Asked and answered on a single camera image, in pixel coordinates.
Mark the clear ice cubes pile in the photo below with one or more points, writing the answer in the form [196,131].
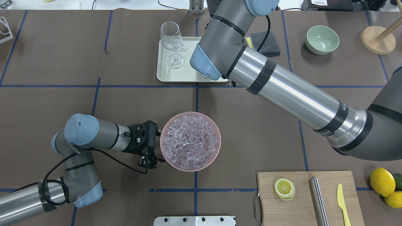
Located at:
[190,141]

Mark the green bowl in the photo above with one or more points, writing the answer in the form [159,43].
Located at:
[321,40]

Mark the green avocado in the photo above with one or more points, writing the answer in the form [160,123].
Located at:
[398,180]

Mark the yellow plastic knife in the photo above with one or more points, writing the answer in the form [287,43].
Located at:
[341,203]

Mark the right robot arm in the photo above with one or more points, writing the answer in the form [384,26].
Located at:
[371,134]

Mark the pink bowl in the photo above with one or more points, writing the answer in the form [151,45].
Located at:
[190,141]

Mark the wooden paper towel stand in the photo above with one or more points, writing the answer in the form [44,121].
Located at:
[380,40]

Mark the clear wine glass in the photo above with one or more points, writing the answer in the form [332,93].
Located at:
[171,39]

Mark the cream serving tray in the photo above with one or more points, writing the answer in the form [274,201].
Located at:
[184,74]

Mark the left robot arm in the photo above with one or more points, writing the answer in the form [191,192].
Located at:
[81,184]

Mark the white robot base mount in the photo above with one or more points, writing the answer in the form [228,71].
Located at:
[195,221]

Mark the yellow lemon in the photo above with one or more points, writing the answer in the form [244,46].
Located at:
[394,200]
[382,182]

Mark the wooden cutting board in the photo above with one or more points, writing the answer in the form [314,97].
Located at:
[300,211]

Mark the white wire cup rack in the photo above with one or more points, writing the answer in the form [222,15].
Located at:
[5,31]

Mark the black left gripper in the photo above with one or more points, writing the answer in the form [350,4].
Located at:
[140,148]

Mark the lemon half slice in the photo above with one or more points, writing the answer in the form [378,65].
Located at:
[285,189]

